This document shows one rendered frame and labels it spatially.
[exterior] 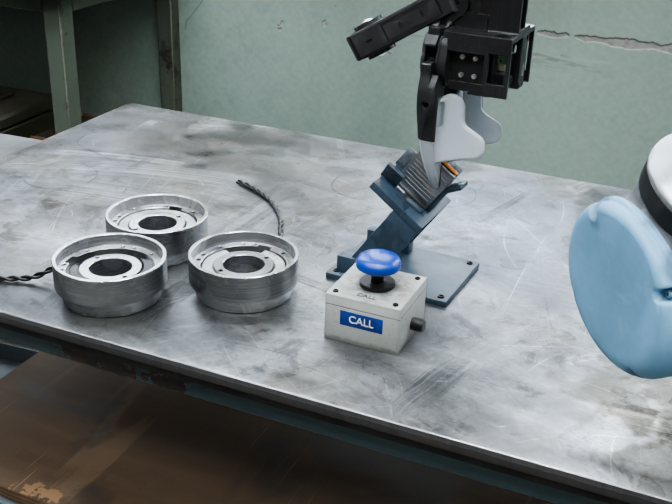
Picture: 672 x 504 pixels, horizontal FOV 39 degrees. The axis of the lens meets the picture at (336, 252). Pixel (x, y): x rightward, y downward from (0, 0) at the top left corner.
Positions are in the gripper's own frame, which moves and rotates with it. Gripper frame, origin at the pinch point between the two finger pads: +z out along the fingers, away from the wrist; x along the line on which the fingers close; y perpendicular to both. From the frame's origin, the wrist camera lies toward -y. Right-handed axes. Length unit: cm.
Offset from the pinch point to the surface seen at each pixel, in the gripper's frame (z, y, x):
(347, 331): 10.7, -1.4, -15.5
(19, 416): 37, -46, -12
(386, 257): 4.4, 0.5, -12.1
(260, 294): 9.6, -10.5, -15.1
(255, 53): 33, -107, 145
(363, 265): 4.8, -0.9, -13.8
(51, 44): 24, -132, 93
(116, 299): 9.6, -21.2, -22.3
